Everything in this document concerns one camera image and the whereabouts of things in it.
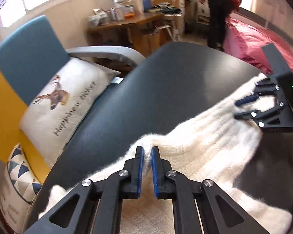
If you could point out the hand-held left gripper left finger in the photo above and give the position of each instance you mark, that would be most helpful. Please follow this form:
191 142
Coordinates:
140 168

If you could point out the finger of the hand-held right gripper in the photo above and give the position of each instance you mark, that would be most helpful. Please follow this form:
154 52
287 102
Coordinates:
246 100
244 115

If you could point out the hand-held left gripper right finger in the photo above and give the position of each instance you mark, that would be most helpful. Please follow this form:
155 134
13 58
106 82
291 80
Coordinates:
154 169

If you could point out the white knitted sweater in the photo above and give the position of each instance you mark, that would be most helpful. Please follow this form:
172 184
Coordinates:
210 139

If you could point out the red bedspread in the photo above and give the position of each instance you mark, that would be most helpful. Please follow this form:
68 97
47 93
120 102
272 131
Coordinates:
249 43

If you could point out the white drawer cabinet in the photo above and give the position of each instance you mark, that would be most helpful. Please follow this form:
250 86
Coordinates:
203 12

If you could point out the white deer print pillow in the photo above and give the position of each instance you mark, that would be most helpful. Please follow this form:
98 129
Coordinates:
70 97

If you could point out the white stool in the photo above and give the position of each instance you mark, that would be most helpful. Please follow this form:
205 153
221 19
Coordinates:
169 25

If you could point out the wooden cabinet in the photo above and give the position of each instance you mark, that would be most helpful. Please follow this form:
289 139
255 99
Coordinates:
175 1

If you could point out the blue triangle pattern pillow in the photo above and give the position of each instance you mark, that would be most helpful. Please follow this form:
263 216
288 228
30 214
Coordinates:
15 178

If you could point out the wooden desk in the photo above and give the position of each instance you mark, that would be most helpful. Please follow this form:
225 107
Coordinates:
136 23

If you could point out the blue bag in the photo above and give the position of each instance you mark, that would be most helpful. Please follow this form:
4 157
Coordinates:
147 3

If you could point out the clear storage box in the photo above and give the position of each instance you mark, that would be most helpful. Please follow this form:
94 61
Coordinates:
122 12

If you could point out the blue and yellow sofa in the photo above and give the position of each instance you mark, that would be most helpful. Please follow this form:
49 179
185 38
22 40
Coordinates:
26 53

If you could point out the dark bed frame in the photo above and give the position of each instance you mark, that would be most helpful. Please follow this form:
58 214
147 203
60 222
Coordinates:
266 20

